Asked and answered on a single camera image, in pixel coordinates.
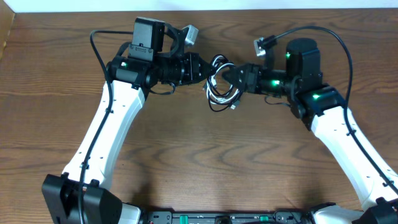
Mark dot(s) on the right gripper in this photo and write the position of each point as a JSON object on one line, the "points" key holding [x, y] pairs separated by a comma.
{"points": [[249, 70]]}

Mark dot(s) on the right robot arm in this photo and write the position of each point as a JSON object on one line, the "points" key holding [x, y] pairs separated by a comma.
{"points": [[325, 113]]}

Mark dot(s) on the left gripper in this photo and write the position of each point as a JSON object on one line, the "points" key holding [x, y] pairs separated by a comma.
{"points": [[192, 63]]}

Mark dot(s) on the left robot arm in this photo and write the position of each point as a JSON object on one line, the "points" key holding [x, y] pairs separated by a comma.
{"points": [[156, 54]]}

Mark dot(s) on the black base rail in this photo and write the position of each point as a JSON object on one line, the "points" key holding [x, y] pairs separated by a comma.
{"points": [[168, 217]]}

